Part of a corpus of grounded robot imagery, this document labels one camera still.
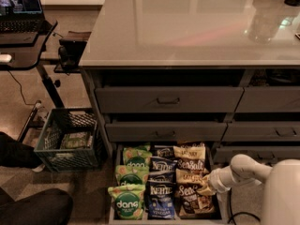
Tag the black standing desk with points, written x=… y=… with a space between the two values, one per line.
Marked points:
x=26 y=58

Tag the top left grey drawer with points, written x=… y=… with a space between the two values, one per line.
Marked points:
x=168 y=99

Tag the green packets in crate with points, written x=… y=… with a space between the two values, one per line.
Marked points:
x=77 y=140

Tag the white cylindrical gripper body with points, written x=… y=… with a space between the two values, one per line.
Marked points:
x=216 y=181

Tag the rear blue Kettle chip bag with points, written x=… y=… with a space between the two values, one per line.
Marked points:
x=163 y=151

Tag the top right grey drawer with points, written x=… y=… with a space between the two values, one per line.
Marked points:
x=270 y=99

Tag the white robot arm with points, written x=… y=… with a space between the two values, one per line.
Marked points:
x=281 y=193

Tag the white object on desk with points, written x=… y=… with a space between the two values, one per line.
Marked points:
x=5 y=58

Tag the brown sea salt bag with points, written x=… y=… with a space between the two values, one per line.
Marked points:
x=191 y=144
x=190 y=159
x=192 y=203

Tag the black stool with headphones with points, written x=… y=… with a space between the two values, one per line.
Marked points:
x=70 y=51

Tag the grey counter cabinet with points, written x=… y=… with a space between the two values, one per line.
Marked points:
x=206 y=43

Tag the rear green Dang chip bag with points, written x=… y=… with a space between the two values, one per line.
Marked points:
x=139 y=156

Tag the middle right grey drawer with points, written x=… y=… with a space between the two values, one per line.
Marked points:
x=262 y=132

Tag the open bottom grey drawer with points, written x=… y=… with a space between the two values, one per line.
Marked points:
x=201 y=219

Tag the black laptop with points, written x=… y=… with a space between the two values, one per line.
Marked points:
x=20 y=16

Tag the dark green plastic crate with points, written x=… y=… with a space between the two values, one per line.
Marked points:
x=60 y=122

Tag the blue kettle chip bag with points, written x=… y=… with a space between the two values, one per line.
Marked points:
x=160 y=200
x=163 y=151
x=162 y=169

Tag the middle blue Kettle chip bag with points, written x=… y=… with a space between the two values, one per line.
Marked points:
x=162 y=169

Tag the front blue Kettle chip bag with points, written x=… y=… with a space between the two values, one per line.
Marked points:
x=160 y=200

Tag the front green Dang chip bag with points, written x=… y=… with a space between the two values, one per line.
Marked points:
x=128 y=200

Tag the middle green Dang chip bag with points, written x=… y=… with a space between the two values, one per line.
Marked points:
x=131 y=175

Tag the bottom right grey drawer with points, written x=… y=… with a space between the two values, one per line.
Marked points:
x=270 y=154

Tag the middle left grey drawer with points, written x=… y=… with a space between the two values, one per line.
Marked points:
x=164 y=131

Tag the green dang chip bag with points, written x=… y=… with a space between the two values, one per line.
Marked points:
x=128 y=200
x=139 y=156
x=131 y=175

